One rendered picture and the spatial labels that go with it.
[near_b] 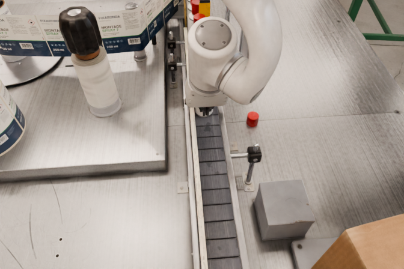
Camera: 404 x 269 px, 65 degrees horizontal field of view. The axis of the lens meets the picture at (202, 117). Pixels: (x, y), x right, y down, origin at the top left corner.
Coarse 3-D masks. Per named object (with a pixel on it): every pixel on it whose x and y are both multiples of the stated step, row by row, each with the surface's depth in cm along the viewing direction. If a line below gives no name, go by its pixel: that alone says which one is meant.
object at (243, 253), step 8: (224, 120) 77; (224, 128) 75; (224, 136) 74; (224, 144) 72; (224, 152) 71; (232, 168) 68; (232, 176) 67; (232, 184) 65; (232, 192) 64; (232, 200) 63; (240, 216) 61; (240, 224) 60; (240, 232) 59; (240, 240) 58; (240, 248) 57; (240, 256) 56; (248, 264) 55
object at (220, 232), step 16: (208, 128) 86; (208, 144) 82; (208, 160) 79; (224, 160) 79; (208, 176) 76; (224, 176) 76; (208, 192) 73; (224, 192) 73; (208, 208) 71; (224, 208) 71; (208, 224) 68; (224, 224) 68; (208, 240) 66; (224, 240) 66; (208, 256) 64; (224, 256) 64
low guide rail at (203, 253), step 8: (184, 32) 109; (192, 112) 85; (192, 120) 83; (192, 128) 81; (192, 136) 79; (192, 144) 78; (200, 184) 71; (200, 192) 69; (200, 200) 68; (200, 208) 67; (200, 216) 66; (200, 224) 65; (200, 232) 64; (200, 240) 63; (200, 248) 62
